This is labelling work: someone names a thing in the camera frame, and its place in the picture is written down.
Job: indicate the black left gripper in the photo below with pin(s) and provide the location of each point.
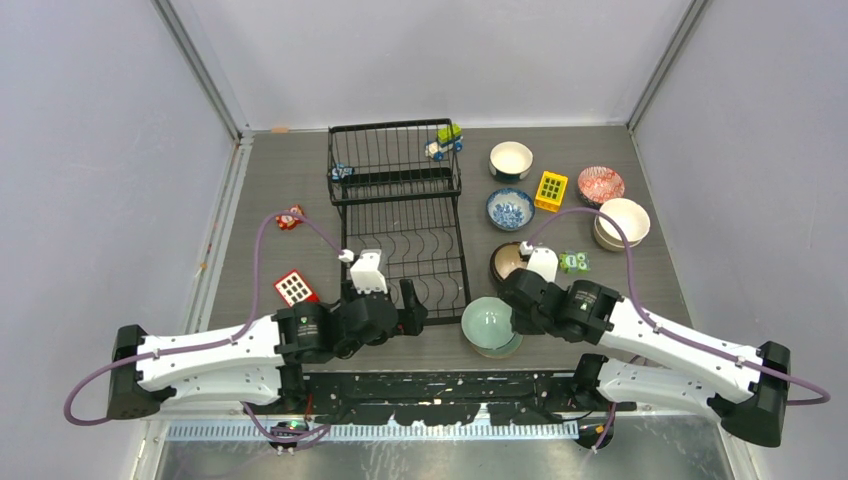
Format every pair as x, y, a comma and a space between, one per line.
412, 315

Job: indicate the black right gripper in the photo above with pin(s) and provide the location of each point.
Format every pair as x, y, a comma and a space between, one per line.
523, 326

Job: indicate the pale green ceramic bowl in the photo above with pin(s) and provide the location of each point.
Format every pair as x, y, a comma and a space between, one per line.
501, 352

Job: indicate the light blue dotted bowl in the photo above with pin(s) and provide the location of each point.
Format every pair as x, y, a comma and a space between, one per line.
486, 321

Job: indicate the brown patterned band bowl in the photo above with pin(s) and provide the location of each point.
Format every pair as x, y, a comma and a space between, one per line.
504, 260

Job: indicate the white blue floral bowl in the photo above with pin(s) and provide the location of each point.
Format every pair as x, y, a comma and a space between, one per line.
510, 209

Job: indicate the black wire dish rack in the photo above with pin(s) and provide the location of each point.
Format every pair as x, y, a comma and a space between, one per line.
402, 202

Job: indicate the beige bowl with brown markings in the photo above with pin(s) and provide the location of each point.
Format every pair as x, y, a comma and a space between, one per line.
603, 240

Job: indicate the beige bowl with flower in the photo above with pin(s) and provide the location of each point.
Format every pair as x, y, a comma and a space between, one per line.
630, 216

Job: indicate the red white patterned bowl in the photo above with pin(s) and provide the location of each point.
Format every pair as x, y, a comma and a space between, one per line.
598, 184

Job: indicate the teal bowl white inside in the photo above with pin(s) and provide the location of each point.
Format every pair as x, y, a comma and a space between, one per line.
510, 161

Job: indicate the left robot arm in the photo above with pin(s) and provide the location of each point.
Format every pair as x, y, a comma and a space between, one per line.
261, 365

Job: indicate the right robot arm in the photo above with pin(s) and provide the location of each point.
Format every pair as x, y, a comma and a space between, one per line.
743, 388

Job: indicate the small green toy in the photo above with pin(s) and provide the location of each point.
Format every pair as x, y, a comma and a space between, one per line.
571, 262

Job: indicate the red white window block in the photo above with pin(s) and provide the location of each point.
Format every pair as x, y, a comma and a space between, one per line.
293, 289

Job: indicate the yellow window toy block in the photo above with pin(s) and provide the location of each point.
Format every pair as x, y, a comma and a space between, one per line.
551, 191

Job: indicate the small red flower toy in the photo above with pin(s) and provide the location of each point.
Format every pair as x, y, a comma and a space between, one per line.
288, 222

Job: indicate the green blue toy car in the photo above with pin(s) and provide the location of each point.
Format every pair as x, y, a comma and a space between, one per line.
448, 139

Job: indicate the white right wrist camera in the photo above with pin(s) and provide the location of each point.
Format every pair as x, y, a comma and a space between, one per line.
540, 260

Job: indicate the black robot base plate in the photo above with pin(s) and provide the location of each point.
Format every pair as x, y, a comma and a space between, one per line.
438, 398

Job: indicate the perforated metal rail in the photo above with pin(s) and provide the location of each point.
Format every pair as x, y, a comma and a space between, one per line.
482, 429

